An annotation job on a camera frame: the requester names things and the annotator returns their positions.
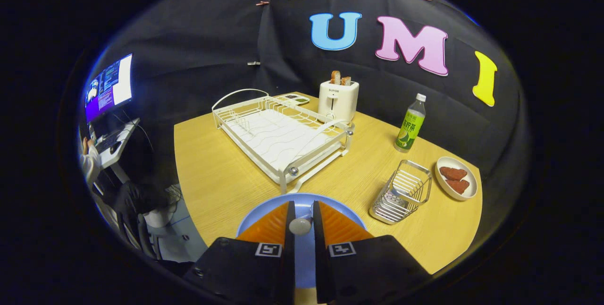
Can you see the black office chair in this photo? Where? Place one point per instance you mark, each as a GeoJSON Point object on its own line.
{"type": "Point", "coordinates": [137, 206]}

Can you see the white computer desk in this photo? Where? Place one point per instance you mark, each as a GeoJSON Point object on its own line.
{"type": "Point", "coordinates": [123, 142]}

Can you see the computer monitor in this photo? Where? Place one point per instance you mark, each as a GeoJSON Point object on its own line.
{"type": "Point", "coordinates": [111, 85]}

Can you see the green tea bottle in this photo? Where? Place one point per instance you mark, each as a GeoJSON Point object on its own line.
{"type": "Point", "coordinates": [409, 128]}

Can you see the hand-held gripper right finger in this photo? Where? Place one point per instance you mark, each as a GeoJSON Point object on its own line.
{"type": "Point", "coordinates": [368, 267]}

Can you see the black keyboard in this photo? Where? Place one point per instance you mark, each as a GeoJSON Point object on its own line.
{"type": "Point", "coordinates": [109, 140]}

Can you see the toast slice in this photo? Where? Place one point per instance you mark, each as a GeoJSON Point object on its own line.
{"type": "Point", "coordinates": [346, 81]}
{"type": "Point", "coordinates": [335, 77]}

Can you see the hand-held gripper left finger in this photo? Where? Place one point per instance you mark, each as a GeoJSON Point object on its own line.
{"type": "Point", "coordinates": [255, 267]}

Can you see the black backdrop cloth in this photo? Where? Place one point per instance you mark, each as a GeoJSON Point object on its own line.
{"type": "Point", "coordinates": [212, 45]}

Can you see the beige oval dish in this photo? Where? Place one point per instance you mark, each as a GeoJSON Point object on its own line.
{"type": "Point", "coordinates": [443, 184]}

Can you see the white toaster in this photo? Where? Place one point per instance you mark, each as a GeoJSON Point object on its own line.
{"type": "Point", "coordinates": [337, 99]}

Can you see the white divided condiment tray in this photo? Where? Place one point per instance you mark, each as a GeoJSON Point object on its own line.
{"type": "Point", "coordinates": [295, 99]}

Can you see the light blue plate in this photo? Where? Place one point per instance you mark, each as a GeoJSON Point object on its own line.
{"type": "Point", "coordinates": [304, 260]}

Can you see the red meat piece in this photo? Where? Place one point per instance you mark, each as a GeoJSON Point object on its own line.
{"type": "Point", "coordinates": [458, 186]}
{"type": "Point", "coordinates": [453, 173]}

